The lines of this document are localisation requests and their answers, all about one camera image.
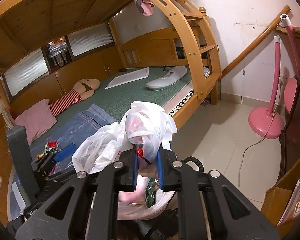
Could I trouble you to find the wooden stair handrail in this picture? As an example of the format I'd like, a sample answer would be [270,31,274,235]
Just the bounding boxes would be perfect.
[220,5,291,80]

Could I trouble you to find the blue plaid blanket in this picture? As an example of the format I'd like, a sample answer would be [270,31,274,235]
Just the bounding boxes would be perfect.
[10,104,116,219]

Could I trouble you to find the pink pillow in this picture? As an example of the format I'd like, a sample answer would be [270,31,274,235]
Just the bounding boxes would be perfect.
[15,99,57,145]

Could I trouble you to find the wooden wall cabinet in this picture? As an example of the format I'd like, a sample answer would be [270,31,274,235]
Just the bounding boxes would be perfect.
[10,46,123,116]

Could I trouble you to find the white plastic bag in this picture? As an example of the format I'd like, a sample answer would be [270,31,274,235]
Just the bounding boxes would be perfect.
[72,101,177,220]

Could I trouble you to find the books in wooden shelf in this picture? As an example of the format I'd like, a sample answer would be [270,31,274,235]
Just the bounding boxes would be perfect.
[261,179,300,227]

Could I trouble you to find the green bed mat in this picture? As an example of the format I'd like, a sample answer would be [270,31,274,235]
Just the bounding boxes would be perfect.
[30,67,191,149]

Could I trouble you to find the red wrapper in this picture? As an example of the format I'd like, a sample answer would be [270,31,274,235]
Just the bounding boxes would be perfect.
[44,141,61,153]

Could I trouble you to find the stacked papers on shelf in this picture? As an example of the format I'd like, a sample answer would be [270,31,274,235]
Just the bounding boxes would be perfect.
[47,36,71,67]

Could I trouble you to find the white power cable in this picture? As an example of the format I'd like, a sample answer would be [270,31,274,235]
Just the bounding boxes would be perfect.
[237,102,281,190]

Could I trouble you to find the striped plush doll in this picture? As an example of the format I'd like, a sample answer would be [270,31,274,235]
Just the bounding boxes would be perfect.
[50,79,100,116]

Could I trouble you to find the wooden bunk bed frame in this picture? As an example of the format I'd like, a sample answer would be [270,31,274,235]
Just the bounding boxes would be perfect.
[0,0,222,228]

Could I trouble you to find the pink hanging cloth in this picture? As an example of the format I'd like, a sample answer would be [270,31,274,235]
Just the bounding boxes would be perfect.
[134,0,154,17]

